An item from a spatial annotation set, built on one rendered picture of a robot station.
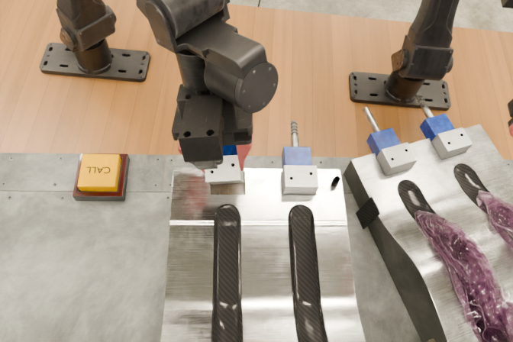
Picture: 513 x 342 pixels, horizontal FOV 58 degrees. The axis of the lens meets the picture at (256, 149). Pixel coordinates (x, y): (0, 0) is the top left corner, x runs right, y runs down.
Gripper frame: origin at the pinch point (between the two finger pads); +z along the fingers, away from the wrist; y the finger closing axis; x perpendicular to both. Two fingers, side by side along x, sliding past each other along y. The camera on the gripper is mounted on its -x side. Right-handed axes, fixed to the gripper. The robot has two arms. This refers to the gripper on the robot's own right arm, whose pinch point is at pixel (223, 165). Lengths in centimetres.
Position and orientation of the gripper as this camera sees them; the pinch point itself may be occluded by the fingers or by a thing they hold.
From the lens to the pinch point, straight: 65.6
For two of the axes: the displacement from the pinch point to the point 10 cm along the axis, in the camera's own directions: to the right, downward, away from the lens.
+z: 1.0, 7.4, 6.7
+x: 0.0, -6.7, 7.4
